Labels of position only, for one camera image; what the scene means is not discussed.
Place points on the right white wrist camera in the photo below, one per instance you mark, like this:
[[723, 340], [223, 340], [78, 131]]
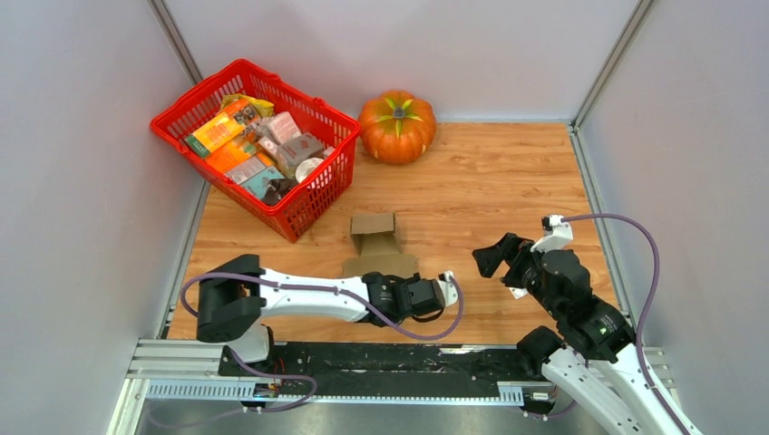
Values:
[[557, 233]]

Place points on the red plastic shopping basket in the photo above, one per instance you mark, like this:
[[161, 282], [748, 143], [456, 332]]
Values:
[[303, 205]]

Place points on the grey pink box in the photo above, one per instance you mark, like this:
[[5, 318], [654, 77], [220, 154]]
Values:
[[293, 152]]

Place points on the orange pumpkin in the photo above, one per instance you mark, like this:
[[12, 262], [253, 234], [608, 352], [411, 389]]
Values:
[[397, 127]]

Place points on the white tape roll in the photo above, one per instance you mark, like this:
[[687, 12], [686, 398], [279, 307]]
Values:
[[306, 168]]

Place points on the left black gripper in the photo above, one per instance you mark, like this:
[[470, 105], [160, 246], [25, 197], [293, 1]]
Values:
[[413, 281]]

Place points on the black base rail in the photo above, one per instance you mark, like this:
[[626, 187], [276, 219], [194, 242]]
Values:
[[376, 371]]

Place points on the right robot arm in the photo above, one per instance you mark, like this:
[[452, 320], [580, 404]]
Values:
[[592, 353]]

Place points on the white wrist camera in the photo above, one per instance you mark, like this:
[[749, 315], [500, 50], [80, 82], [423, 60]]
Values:
[[557, 233], [448, 288]]

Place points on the brown cardboard box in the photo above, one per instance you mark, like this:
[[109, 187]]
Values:
[[378, 248]]

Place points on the small white packet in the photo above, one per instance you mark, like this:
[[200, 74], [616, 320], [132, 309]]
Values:
[[518, 293]]

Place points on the teal box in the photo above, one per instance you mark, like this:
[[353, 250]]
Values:
[[257, 185]]

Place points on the yellow snack bag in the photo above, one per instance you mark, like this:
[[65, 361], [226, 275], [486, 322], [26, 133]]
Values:
[[263, 108]]

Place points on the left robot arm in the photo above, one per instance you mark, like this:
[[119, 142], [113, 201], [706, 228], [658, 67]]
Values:
[[382, 290]]

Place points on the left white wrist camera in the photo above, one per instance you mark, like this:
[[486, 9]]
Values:
[[448, 288]]

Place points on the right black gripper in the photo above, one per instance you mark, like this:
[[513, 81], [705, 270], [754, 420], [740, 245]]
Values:
[[512, 250]]

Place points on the orange snack box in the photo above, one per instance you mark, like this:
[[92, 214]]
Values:
[[222, 128]]

